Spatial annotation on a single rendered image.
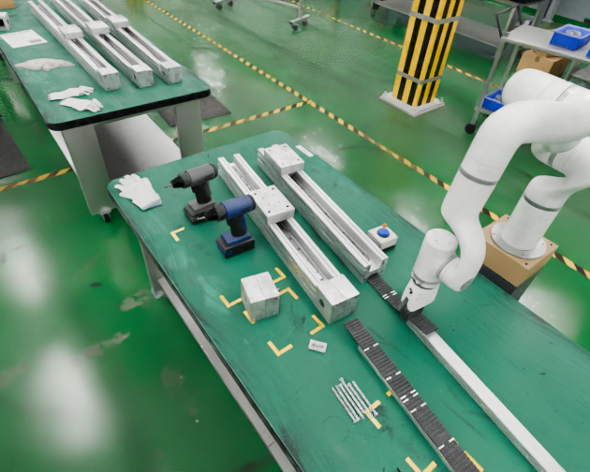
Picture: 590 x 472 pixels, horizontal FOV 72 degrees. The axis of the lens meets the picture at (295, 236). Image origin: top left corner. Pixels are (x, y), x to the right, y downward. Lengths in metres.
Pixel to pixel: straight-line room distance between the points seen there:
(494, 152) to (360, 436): 0.75
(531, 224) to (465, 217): 0.53
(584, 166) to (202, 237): 1.23
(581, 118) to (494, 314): 0.70
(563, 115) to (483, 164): 0.18
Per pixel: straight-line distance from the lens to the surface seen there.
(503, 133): 0.98
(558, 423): 1.38
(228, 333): 1.27
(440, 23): 4.29
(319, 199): 1.64
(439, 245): 1.11
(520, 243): 1.61
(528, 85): 1.12
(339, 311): 1.28
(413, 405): 1.19
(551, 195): 1.50
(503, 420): 1.27
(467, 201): 1.04
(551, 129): 1.05
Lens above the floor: 1.84
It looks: 43 degrees down
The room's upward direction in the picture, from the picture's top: 5 degrees clockwise
